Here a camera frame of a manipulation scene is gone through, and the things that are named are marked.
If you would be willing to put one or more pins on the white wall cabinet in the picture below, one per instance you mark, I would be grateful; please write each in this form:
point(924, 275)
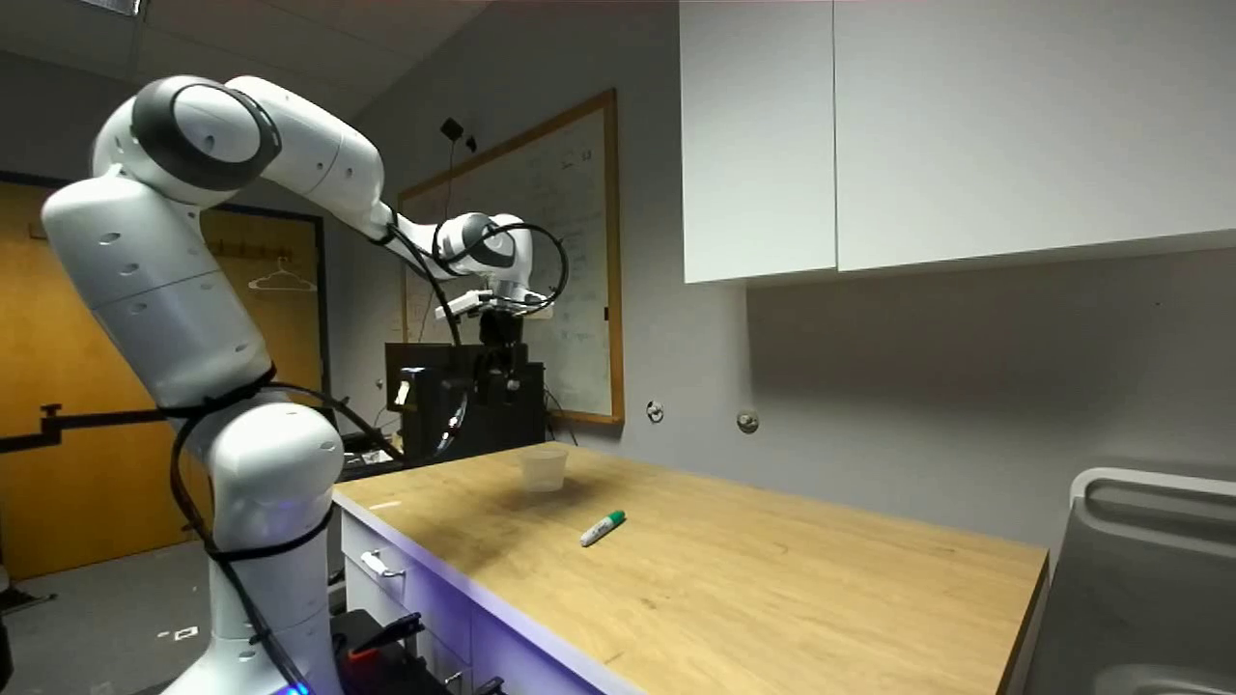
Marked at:
point(915, 133)

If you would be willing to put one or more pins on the clear plastic cup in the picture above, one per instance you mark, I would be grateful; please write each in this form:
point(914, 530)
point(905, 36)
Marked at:
point(540, 468)

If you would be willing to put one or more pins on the green capped white marker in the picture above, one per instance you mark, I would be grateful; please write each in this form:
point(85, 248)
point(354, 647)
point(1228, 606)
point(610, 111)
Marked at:
point(616, 517)

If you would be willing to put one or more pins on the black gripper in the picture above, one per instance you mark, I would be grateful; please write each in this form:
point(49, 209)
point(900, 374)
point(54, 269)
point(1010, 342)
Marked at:
point(468, 398)

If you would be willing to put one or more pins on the orange wooden door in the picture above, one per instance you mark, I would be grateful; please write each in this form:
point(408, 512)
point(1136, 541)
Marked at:
point(100, 492)

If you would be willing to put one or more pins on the wood framed whiteboard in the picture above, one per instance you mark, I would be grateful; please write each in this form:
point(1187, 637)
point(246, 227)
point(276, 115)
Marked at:
point(556, 175)

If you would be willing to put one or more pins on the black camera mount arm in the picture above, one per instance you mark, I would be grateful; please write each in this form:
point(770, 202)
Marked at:
point(54, 420)

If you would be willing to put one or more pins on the grey plastic bin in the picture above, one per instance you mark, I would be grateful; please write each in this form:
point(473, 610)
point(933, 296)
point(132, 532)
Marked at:
point(1139, 588)

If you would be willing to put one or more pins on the white drawer unit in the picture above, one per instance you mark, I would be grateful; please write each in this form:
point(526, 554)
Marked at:
point(468, 637)

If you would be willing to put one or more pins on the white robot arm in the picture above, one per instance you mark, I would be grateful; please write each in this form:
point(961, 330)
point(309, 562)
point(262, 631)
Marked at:
point(128, 238)

